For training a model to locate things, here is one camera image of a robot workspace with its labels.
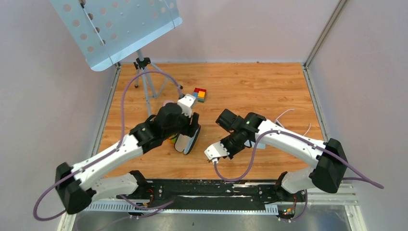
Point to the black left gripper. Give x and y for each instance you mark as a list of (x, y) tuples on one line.
[(190, 129)]

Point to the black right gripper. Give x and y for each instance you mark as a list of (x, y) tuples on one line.
[(232, 152)]

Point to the black glasses case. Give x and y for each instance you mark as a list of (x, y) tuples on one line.
[(184, 144)]

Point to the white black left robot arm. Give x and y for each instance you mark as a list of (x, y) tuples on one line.
[(85, 182)]

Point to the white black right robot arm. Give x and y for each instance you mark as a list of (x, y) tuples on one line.
[(326, 160)]

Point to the right blue cleaning cloth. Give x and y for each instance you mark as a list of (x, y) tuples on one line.
[(261, 146)]

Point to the pink glasses case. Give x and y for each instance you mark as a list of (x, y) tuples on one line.
[(167, 102)]

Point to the colourful toy brick cube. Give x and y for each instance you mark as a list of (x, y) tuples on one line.
[(200, 94)]

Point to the perforated music stand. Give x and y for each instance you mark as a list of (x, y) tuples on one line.
[(108, 31)]

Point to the white frame sunglasses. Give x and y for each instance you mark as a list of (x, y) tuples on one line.
[(283, 117)]

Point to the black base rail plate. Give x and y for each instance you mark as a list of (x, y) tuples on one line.
[(213, 196)]

